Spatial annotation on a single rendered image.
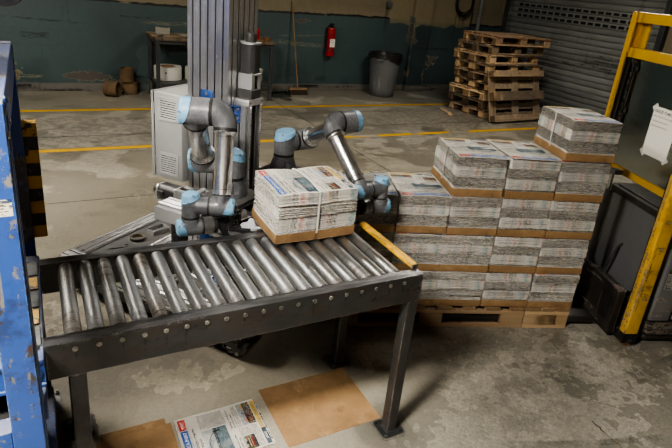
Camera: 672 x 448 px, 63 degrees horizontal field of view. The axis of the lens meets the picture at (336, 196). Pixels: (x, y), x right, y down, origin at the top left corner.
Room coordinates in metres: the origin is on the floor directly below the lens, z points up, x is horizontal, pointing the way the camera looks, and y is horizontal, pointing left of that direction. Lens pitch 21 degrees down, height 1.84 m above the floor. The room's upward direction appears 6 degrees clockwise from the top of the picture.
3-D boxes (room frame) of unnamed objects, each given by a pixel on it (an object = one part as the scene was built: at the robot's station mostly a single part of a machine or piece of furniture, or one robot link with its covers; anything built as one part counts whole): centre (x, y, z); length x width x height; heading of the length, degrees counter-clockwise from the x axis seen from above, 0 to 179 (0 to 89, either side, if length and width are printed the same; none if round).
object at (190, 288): (1.74, 0.51, 0.77); 0.47 x 0.05 x 0.05; 30
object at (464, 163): (2.98, -0.73, 0.95); 0.38 x 0.29 x 0.23; 10
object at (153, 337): (1.62, 0.21, 0.74); 1.34 x 0.05 x 0.12; 120
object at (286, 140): (2.99, 0.31, 0.98); 0.13 x 0.12 x 0.14; 131
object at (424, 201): (2.96, -0.60, 0.42); 1.17 x 0.39 x 0.83; 99
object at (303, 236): (2.20, 0.24, 0.83); 0.29 x 0.16 x 0.04; 30
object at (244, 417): (1.82, 0.37, 0.00); 0.37 x 0.29 x 0.01; 120
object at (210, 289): (1.77, 0.46, 0.77); 0.47 x 0.05 x 0.05; 30
